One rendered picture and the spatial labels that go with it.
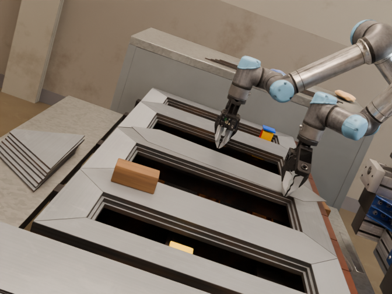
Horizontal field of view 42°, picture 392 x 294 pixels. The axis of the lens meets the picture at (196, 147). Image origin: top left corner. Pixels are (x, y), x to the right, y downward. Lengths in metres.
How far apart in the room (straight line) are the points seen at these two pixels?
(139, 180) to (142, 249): 0.30
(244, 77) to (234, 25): 2.41
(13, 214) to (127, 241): 0.33
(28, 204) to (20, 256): 0.40
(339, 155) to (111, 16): 2.40
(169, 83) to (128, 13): 1.84
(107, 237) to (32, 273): 0.22
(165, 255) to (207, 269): 0.10
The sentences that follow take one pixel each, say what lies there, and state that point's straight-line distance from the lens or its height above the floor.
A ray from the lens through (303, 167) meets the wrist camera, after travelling 1.65.
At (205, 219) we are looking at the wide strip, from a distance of 1.37.
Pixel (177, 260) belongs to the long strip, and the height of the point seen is 0.85.
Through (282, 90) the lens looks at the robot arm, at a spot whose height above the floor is 1.16.
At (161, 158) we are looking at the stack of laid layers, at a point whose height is 0.83.
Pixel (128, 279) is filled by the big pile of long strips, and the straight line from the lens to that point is 1.03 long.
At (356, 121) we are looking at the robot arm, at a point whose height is 1.18.
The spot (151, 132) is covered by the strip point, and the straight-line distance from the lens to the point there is 1.89.
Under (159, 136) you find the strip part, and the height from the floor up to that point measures 0.85.
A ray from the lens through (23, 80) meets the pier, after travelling 4.60.
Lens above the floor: 1.42
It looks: 17 degrees down
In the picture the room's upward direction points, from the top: 20 degrees clockwise
